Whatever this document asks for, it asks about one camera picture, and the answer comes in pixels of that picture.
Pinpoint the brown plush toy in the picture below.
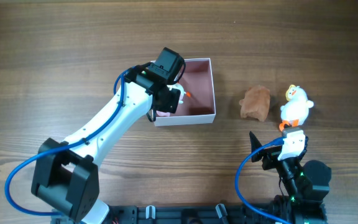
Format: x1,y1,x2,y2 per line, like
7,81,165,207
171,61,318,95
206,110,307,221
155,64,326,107
239,85,270,122

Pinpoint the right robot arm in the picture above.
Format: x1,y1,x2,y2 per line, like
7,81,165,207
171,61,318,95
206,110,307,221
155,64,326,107
251,137,332,224

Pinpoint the white plush duck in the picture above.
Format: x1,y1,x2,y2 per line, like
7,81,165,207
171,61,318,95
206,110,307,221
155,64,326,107
279,85,314,131

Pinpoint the pink plush pig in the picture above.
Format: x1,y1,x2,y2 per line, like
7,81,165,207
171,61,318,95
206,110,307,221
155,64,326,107
152,83,190,116

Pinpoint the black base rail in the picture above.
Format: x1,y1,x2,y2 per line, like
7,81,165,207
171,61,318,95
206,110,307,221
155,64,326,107
103,203,328,224

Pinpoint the white cardboard box pink inside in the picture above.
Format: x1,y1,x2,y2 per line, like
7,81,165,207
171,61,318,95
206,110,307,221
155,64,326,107
154,58,216,126

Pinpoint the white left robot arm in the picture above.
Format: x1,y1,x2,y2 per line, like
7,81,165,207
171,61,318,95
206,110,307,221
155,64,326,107
31,48,186,223

